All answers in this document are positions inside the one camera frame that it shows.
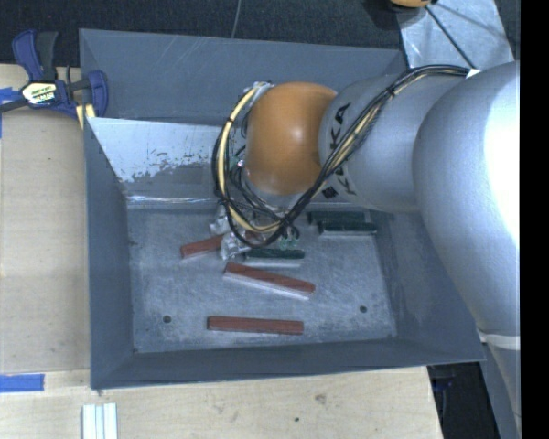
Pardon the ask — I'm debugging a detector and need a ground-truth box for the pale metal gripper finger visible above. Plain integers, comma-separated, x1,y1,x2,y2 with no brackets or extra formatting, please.
218,231,252,262
210,205,231,236

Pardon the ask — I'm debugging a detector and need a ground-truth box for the red-brown block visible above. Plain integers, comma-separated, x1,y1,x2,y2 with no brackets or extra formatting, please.
179,233,225,261
221,261,318,301
206,315,306,337

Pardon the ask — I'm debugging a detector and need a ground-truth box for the dark green flat block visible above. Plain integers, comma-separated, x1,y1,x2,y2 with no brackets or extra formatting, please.
243,247,307,262
318,221,378,237

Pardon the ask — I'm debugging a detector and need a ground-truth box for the grey metal bin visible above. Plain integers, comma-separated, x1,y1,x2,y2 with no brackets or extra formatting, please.
77,27,487,391

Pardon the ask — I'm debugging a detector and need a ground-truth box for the pale wood flat board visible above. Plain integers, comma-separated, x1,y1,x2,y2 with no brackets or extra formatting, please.
0,111,92,375

